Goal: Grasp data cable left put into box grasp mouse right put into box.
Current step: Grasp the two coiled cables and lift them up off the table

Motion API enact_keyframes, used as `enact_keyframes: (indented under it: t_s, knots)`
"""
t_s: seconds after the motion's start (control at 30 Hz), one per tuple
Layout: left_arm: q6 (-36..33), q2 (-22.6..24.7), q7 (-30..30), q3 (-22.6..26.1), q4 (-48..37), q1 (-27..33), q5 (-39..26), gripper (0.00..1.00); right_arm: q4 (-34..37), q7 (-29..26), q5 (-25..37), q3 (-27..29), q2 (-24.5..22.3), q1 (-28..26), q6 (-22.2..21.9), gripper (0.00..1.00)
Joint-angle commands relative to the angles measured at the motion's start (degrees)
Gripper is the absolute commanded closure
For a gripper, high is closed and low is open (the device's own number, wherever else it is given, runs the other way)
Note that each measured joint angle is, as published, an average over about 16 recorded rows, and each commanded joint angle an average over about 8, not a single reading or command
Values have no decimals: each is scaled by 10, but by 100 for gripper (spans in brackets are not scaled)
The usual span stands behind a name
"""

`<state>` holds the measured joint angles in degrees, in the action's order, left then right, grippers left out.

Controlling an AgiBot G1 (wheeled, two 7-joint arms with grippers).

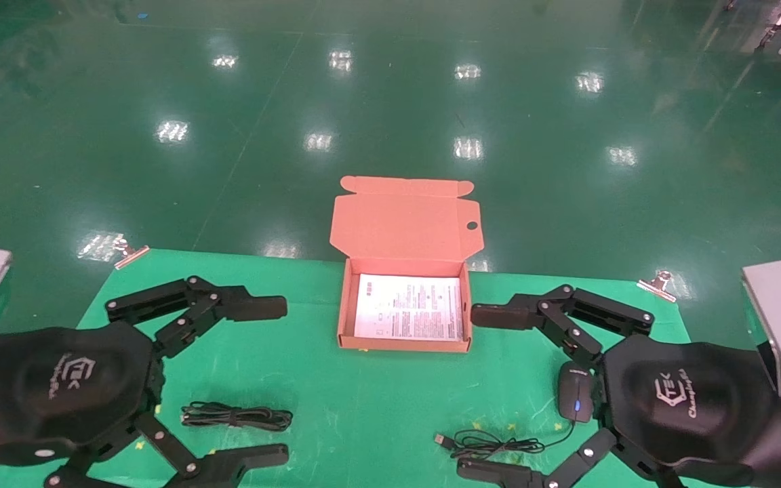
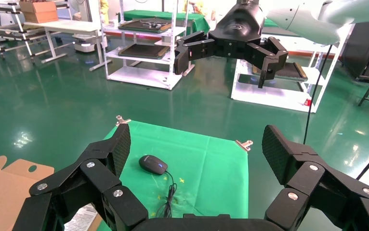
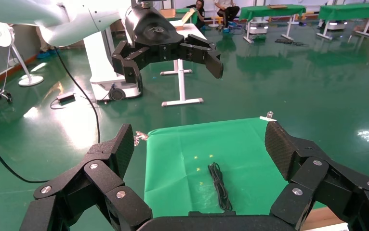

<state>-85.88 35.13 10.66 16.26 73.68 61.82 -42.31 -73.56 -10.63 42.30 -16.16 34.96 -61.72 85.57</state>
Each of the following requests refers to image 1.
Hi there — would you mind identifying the silver binder clip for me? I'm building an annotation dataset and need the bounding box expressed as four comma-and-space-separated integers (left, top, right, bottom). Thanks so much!
113, 237, 151, 270
637, 270, 678, 303

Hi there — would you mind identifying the black wired computer mouse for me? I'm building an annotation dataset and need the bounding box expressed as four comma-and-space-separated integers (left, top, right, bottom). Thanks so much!
434, 361, 596, 459

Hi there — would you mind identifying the open orange cardboard box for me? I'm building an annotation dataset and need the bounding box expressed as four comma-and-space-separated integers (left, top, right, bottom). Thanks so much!
329, 176, 483, 354

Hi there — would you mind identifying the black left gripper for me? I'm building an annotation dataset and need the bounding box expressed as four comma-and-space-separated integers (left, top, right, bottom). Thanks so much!
0, 275, 291, 488

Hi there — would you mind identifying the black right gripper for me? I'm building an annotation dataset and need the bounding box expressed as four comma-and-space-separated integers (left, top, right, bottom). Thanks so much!
597, 335, 781, 486

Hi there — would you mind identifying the white printed instruction sheet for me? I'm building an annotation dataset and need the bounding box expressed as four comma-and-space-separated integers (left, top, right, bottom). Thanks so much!
353, 273, 466, 342

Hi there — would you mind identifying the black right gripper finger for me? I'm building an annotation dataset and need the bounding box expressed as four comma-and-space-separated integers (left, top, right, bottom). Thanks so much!
457, 427, 688, 488
470, 284, 656, 367

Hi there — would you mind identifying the black data cable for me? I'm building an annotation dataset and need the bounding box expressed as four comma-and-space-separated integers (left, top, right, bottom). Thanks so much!
180, 401, 294, 432

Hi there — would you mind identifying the green table mat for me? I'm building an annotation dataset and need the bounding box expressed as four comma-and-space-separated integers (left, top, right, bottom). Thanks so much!
0, 249, 750, 488

